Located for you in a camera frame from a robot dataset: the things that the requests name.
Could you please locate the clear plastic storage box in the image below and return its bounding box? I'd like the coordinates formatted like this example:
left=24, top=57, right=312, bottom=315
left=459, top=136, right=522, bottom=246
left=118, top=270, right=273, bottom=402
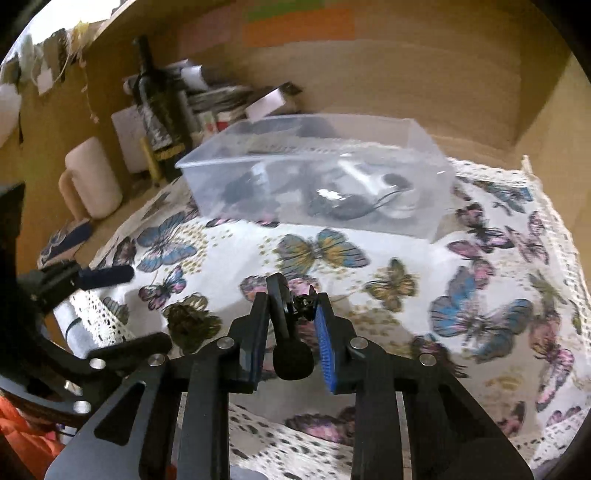
left=176, top=114, right=455, bottom=240

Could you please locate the blue stitch sticker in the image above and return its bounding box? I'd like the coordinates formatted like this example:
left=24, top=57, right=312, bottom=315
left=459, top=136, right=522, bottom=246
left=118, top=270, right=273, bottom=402
left=37, top=219, right=93, bottom=269

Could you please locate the pink ceramic mug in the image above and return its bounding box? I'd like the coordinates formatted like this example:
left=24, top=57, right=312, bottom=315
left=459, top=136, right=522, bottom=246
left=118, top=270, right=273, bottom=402
left=58, top=137, right=123, bottom=221

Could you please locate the butterfly print lace cloth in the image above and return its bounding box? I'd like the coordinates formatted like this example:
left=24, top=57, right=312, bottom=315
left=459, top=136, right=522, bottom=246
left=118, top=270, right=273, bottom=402
left=54, top=162, right=590, bottom=478

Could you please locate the dark wine bottle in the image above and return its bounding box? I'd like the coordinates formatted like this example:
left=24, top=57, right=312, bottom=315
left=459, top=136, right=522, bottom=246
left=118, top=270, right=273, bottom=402
left=132, top=36, right=192, bottom=183

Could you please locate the stack of papers and books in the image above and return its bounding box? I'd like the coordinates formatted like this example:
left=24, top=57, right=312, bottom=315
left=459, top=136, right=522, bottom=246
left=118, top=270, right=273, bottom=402
left=111, top=59, right=252, bottom=174

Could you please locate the white paper tag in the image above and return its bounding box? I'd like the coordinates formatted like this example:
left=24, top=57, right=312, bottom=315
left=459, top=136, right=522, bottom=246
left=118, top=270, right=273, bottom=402
left=245, top=88, right=298, bottom=122

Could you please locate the orange sticky note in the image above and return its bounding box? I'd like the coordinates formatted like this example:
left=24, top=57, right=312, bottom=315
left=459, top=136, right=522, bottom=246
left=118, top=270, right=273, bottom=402
left=242, top=8, right=356, bottom=48

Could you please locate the pink sticky note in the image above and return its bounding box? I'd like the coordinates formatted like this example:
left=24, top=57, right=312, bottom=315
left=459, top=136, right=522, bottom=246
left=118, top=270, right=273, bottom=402
left=177, top=4, right=235, bottom=61

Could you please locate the green sticky note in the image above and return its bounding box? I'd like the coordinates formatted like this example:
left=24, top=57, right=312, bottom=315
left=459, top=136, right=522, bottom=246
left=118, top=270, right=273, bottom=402
left=245, top=0, right=325, bottom=22

